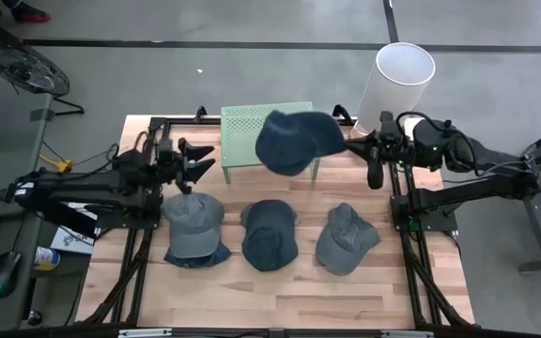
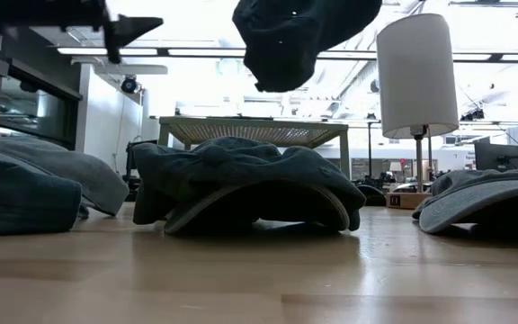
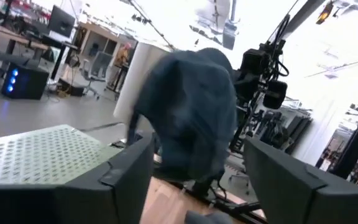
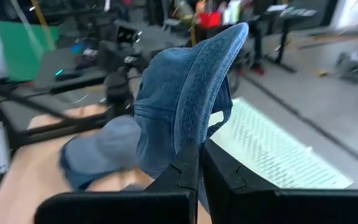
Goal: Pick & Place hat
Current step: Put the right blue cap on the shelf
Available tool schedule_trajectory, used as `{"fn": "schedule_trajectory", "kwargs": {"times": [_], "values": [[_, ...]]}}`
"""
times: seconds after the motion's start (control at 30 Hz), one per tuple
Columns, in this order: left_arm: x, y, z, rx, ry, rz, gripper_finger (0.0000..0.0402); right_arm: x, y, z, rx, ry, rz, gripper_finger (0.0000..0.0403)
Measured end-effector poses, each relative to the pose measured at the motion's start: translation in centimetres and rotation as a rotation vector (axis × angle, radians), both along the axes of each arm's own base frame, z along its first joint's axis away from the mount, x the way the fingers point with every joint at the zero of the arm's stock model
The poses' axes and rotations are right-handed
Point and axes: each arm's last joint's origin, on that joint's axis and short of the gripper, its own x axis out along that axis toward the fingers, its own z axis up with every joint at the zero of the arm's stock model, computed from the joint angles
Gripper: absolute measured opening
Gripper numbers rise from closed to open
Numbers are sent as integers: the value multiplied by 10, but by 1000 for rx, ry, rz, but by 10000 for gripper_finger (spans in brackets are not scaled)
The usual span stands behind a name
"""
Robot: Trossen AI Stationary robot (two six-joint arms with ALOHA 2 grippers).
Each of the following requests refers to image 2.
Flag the grey denim baseball cap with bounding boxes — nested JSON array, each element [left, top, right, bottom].
[[0, 136, 130, 218], [411, 168, 518, 238]]

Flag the ceiling track fixture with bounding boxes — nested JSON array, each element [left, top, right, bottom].
[[448, 0, 518, 19]]

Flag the thin black pole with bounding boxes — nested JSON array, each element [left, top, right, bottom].
[[366, 120, 374, 180]]

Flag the black ceiling spotlights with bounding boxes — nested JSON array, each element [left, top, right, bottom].
[[460, 107, 487, 122]]

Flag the dark glass-front cabinet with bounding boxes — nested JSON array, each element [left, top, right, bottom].
[[0, 26, 84, 152]]

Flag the black round ceiling camera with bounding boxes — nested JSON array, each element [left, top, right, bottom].
[[120, 75, 140, 95]]

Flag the dark domed chair back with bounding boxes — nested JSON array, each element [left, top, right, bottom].
[[355, 183, 389, 207]]

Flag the blue denim baseball cap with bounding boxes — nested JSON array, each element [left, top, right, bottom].
[[131, 136, 368, 236], [0, 147, 84, 237], [231, 0, 384, 95]]

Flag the pale green perforated metal shelf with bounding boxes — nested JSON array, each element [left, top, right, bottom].
[[157, 115, 353, 182]]

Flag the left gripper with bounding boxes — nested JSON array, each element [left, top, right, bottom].
[[0, 0, 165, 65]]

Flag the white lamp with wooden base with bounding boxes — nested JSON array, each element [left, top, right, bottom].
[[375, 13, 460, 211]]

